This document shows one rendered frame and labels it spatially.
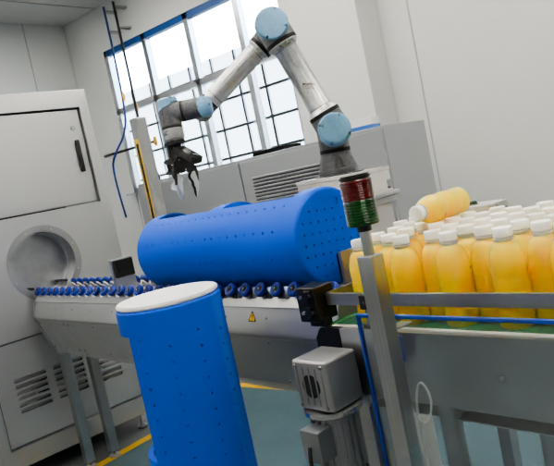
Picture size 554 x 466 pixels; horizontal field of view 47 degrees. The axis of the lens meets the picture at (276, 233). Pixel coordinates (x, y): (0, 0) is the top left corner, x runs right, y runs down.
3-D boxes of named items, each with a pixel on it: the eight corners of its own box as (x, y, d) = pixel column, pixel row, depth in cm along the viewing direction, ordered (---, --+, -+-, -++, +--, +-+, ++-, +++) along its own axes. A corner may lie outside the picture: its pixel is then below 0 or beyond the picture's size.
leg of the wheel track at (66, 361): (93, 463, 339) (67, 349, 334) (99, 466, 335) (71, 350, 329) (83, 469, 335) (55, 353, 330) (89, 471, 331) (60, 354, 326)
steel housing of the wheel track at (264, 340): (92, 338, 351) (79, 278, 348) (416, 378, 189) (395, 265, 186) (43, 356, 333) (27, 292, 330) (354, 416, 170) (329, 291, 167)
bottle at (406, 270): (425, 325, 141) (410, 243, 140) (396, 326, 145) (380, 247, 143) (436, 316, 147) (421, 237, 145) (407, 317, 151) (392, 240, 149)
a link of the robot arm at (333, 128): (355, 136, 235) (277, 6, 231) (359, 135, 221) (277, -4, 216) (326, 153, 236) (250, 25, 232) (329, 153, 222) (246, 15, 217)
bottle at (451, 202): (443, 205, 171) (402, 218, 158) (452, 181, 167) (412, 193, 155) (465, 217, 167) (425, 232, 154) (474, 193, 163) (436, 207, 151)
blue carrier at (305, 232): (204, 280, 258) (193, 210, 256) (371, 275, 192) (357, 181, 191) (142, 294, 239) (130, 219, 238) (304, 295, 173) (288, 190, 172)
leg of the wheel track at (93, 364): (117, 452, 348) (91, 341, 343) (122, 454, 344) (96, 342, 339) (107, 457, 344) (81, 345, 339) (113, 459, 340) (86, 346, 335)
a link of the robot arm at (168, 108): (176, 93, 225) (153, 99, 225) (182, 125, 226) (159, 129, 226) (180, 96, 233) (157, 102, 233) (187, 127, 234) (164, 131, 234)
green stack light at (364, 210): (362, 223, 129) (357, 199, 129) (386, 220, 125) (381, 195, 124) (340, 229, 125) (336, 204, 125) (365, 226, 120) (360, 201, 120)
